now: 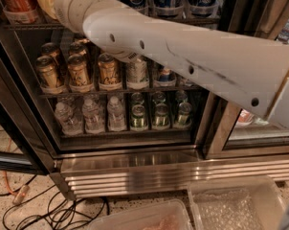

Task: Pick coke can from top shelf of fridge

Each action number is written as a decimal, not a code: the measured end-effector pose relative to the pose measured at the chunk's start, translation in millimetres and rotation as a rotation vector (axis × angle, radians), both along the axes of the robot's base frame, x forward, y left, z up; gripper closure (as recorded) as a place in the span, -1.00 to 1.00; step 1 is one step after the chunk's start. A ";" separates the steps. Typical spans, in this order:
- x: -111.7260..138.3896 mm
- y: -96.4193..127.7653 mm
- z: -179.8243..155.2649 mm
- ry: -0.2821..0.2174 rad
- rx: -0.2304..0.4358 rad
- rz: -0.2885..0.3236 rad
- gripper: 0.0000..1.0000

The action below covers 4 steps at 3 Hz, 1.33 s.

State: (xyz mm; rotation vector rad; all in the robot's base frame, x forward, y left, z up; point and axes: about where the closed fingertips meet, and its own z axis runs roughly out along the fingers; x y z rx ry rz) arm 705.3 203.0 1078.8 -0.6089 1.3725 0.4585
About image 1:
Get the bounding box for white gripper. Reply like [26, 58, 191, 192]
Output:
[36, 0, 98, 34]

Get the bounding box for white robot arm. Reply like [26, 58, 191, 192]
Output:
[54, 0, 289, 198]

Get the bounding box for back left gold can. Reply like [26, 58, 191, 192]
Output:
[41, 42, 67, 76]

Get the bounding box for gold can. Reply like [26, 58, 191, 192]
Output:
[68, 54, 94, 93]
[41, 42, 67, 76]
[98, 53, 122, 90]
[68, 42, 90, 61]
[35, 56, 66, 95]

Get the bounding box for front left gold can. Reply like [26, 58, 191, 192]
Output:
[35, 56, 66, 95]

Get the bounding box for white lacroix can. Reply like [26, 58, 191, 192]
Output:
[126, 57, 149, 89]

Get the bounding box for left red bull can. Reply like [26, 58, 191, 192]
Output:
[154, 64, 176, 87]

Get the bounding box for red bull can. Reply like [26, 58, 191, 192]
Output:
[154, 64, 176, 87]
[179, 77, 195, 87]

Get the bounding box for stainless steel fridge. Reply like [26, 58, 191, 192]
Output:
[0, 0, 289, 199]

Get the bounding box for left green can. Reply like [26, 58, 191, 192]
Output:
[130, 104, 148, 131]

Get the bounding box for green can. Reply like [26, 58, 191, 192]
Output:
[174, 102, 192, 128]
[130, 104, 148, 131]
[152, 103, 170, 130]

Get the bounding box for middle green can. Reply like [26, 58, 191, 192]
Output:
[152, 103, 170, 130]

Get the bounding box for right red bull can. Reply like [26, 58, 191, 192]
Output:
[179, 77, 195, 87]

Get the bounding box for right green can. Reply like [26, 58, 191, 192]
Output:
[174, 102, 192, 128]

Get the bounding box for red can right compartment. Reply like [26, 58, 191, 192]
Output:
[236, 109, 254, 127]

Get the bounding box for left water bottle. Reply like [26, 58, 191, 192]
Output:
[55, 102, 83, 136]

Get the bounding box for water bottle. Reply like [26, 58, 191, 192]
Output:
[107, 96, 126, 131]
[55, 102, 83, 136]
[82, 99, 104, 134]

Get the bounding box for middle water bottle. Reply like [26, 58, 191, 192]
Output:
[82, 99, 104, 134]

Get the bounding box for right water bottle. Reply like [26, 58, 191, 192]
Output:
[107, 96, 126, 131]

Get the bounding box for left clear plastic bin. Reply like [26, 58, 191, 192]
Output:
[86, 199, 193, 230]

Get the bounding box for clear plastic bin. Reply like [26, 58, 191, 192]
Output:
[86, 199, 193, 230]
[188, 175, 285, 230]

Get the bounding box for right clear plastic bin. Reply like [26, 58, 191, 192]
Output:
[188, 175, 285, 230]

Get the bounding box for orange extension cord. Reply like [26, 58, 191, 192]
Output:
[2, 137, 31, 206]

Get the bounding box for black cables on floor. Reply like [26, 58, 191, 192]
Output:
[0, 172, 111, 230]

